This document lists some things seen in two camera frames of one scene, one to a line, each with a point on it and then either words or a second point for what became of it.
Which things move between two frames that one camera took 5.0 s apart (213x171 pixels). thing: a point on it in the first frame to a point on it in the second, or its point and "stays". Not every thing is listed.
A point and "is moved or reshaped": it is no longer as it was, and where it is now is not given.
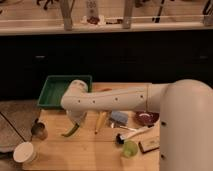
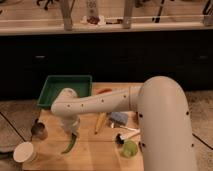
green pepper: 71,132 is moved or reshaped
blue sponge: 120,116 stays
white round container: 24,153 stays
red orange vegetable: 104,89 stays
